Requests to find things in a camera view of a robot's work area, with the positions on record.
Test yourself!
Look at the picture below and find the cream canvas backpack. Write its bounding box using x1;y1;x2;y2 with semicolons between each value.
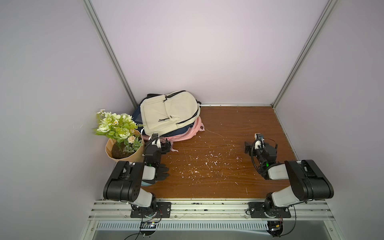
139;90;202;137

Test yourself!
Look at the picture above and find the navy blue backpack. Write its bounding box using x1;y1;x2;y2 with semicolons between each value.
131;93;196;138

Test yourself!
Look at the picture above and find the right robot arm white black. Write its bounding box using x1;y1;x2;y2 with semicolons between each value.
245;138;334;215

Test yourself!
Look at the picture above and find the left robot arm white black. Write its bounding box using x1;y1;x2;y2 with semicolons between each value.
103;141;171;212

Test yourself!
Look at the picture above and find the pink backpack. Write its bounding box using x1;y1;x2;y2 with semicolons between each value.
160;117;205;152

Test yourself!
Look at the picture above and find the black glove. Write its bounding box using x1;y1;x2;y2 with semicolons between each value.
142;164;170;184

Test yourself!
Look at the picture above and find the brown paper flower pot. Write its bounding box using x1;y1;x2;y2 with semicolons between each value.
105;130;145;163

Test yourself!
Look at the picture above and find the artificial green flower bouquet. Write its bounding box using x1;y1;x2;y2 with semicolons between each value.
94;109;144;154

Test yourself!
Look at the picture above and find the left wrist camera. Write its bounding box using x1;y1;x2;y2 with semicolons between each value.
151;133;161;149

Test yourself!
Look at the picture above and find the teal bowl with handle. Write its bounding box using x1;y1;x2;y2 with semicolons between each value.
141;180;155;187

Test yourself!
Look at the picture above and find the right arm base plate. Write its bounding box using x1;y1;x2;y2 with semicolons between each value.
247;202;292;219

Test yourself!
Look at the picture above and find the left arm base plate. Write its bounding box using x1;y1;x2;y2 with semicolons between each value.
130;202;172;219

